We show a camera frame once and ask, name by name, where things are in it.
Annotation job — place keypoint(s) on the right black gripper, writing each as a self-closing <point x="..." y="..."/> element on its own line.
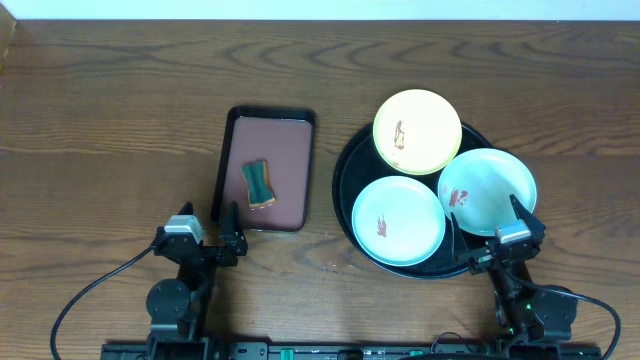
<point x="461" y="251"/>

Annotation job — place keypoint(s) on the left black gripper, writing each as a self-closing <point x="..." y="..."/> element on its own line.
<point x="208" y="252"/>

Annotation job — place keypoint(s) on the light blue plate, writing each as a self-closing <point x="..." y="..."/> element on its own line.
<point x="477" y="185"/>
<point x="398" y="221"/>

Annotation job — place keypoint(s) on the green yellow sponge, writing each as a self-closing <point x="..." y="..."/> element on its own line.
<point x="259" y="191"/>

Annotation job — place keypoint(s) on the light blue plate front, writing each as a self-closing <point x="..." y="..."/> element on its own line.
<point x="398" y="221"/>

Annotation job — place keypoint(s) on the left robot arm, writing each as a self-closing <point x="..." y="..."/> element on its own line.
<point x="178" y="305"/>

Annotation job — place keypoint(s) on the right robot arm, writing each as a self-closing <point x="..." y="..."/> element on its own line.
<point x="533" y="313"/>

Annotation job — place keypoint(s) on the black rectangular water tray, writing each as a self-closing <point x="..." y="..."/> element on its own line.
<point x="283" y="139"/>

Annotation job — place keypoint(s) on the yellow dirty plate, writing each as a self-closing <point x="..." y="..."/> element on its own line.
<point x="417" y="132"/>

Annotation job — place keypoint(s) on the round black serving tray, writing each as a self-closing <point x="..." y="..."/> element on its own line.
<point x="360" y="164"/>

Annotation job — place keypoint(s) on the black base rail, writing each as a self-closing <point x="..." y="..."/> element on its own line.
<point x="263" y="351"/>

